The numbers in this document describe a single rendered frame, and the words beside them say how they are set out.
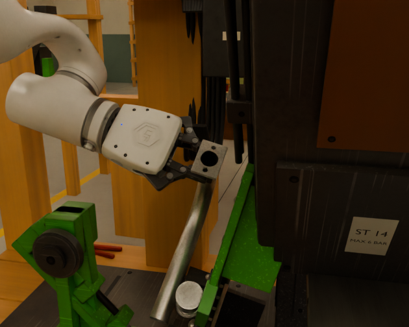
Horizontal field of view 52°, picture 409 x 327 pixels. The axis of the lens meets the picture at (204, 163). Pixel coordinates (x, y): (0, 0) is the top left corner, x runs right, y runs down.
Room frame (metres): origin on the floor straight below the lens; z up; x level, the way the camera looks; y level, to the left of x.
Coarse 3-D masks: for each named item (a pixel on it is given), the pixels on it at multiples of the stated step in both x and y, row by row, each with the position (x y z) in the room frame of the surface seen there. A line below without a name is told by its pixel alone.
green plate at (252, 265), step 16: (240, 192) 0.48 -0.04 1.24; (240, 208) 0.48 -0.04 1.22; (240, 224) 0.49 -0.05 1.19; (256, 224) 0.48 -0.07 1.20; (224, 240) 0.48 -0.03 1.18; (240, 240) 0.49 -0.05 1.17; (256, 240) 0.48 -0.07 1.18; (224, 256) 0.48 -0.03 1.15; (240, 256) 0.49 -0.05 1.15; (256, 256) 0.48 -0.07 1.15; (272, 256) 0.48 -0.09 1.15; (224, 272) 0.49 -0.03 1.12; (240, 272) 0.49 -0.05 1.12; (256, 272) 0.48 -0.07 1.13; (272, 272) 0.48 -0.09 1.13; (256, 288) 0.48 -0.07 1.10; (272, 288) 0.48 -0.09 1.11
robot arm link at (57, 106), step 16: (16, 80) 0.64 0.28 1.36; (32, 80) 0.65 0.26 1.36; (48, 80) 0.66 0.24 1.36; (64, 80) 0.66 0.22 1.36; (80, 80) 0.67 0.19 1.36; (16, 96) 0.63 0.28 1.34; (32, 96) 0.63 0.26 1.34; (48, 96) 0.63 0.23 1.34; (64, 96) 0.63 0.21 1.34; (80, 96) 0.64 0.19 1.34; (96, 96) 0.65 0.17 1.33; (16, 112) 0.63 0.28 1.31; (32, 112) 0.62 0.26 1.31; (48, 112) 0.62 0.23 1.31; (64, 112) 0.62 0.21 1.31; (80, 112) 0.62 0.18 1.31; (32, 128) 0.64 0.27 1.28; (48, 128) 0.62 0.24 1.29; (64, 128) 0.62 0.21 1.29; (80, 128) 0.61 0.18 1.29; (80, 144) 0.62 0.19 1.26
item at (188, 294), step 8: (184, 288) 0.50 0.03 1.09; (192, 288) 0.50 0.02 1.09; (200, 288) 0.50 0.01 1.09; (176, 296) 0.49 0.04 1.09; (184, 296) 0.49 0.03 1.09; (192, 296) 0.49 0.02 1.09; (200, 296) 0.49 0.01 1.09; (176, 304) 0.53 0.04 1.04; (184, 304) 0.48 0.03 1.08; (192, 304) 0.48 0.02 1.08; (184, 312) 0.51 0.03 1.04; (192, 312) 0.51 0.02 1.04
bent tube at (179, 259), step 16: (208, 144) 0.61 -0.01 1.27; (208, 160) 0.63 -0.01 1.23; (208, 176) 0.58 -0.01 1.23; (208, 192) 0.66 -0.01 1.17; (192, 208) 0.67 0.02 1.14; (208, 208) 0.67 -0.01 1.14; (192, 224) 0.65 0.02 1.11; (192, 240) 0.63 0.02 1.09; (176, 256) 0.61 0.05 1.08; (176, 272) 0.59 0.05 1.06; (160, 288) 0.58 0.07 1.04; (176, 288) 0.58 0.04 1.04; (160, 304) 0.55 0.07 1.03; (160, 320) 0.54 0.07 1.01
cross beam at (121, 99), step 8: (104, 96) 1.02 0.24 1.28; (112, 96) 1.02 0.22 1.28; (120, 96) 1.02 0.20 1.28; (128, 96) 1.02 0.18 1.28; (136, 96) 1.02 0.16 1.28; (120, 104) 1.00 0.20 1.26; (136, 104) 0.99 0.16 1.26; (224, 128) 0.95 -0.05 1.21; (232, 128) 0.95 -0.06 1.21; (224, 136) 0.95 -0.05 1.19; (232, 136) 0.95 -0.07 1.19
